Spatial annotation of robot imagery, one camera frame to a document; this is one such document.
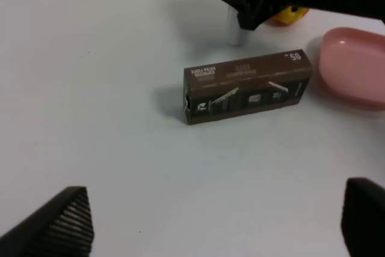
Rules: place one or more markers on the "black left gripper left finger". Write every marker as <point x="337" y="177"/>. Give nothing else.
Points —
<point x="63" y="226"/>

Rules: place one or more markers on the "brown coffee capsule box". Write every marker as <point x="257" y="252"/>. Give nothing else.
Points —
<point x="236" y="88"/>

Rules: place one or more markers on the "pink plastic plate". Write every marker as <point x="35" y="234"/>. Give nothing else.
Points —
<point x="351" y="66"/>

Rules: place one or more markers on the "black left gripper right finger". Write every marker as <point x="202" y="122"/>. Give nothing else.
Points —
<point x="362" y="222"/>

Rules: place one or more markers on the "red yellow toy apple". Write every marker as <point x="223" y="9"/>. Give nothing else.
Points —
<point x="289" y="15"/>

